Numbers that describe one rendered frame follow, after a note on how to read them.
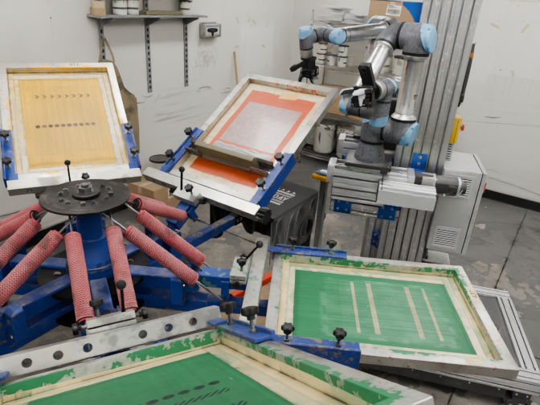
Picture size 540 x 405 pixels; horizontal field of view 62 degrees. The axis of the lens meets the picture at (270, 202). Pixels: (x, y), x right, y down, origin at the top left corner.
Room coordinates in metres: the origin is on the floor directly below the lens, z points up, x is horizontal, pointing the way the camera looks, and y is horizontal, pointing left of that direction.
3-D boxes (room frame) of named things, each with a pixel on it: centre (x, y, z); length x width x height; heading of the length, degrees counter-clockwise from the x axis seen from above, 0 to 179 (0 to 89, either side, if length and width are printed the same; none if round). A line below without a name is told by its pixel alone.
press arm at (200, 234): (1.94, 0.30, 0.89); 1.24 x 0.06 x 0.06; 147
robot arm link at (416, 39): (2.10, -0.59, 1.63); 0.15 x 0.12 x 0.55; 53
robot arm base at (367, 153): (2.18, -0.48, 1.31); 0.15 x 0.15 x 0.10
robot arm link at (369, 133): (2.17, -0.49, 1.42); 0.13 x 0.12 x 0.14; 53
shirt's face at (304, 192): (2.36, 0.03, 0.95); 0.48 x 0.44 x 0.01; 147
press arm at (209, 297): (1.39, 0.02, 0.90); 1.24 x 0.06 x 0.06; 87
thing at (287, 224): (2.25, -0.12, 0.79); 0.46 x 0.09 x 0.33; 147
